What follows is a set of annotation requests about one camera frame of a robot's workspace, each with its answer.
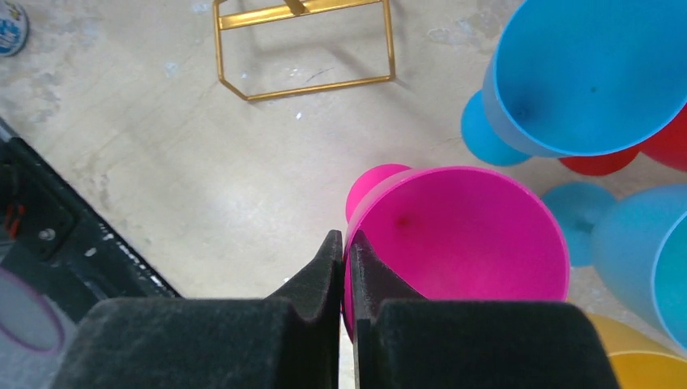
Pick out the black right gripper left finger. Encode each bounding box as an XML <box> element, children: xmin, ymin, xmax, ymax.
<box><xmin>52</xmin><ymin>230</ymin><xmax>343</xmax><ymax>388</ymax></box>

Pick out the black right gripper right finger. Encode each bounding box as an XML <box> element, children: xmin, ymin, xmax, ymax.
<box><xmin>348</xmin><ymin>232</ymin><xmax>618</xmax><ymax>388</ymax></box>

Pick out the magenta wine glass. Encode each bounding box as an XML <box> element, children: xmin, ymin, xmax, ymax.
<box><xmin>342</xmin><ymin>163</ymin><xmax>571</xmax><ymax>342</ymax></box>

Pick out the yellow wine glass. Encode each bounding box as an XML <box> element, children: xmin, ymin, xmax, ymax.
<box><xmin>587</xmin><ymin>313</ymin><xmax>686</xmax><ymax>389</ymax></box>

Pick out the light blue wine glass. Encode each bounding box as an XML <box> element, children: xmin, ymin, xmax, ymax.
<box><xmin>542</xmin><ymin>182</ymin><xmax>686</xmax><ymax>348</ymax></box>

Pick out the red wine glass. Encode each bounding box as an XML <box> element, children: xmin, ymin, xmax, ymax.
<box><xmin>559</xmin><ymin>106</ymin><xmax>686</xmax><ymax>176</ymax></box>

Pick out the blue white round tin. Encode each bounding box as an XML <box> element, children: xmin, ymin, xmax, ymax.
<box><xmin>1</xmin><ymin>0</ymin><xmax>29</xmax><ymax>58</ymax></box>

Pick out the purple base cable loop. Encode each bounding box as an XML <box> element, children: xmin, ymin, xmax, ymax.
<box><xmin>0</xmin><ymin>267</ymin><xmax>66</xmax><ymax>356</ymax></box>

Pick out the gold wire wine glass rack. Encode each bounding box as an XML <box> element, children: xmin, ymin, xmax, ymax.
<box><xmin>211</xmin><ymin>0</ymin><xmax>396</xmax><ymax>102</ymax></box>

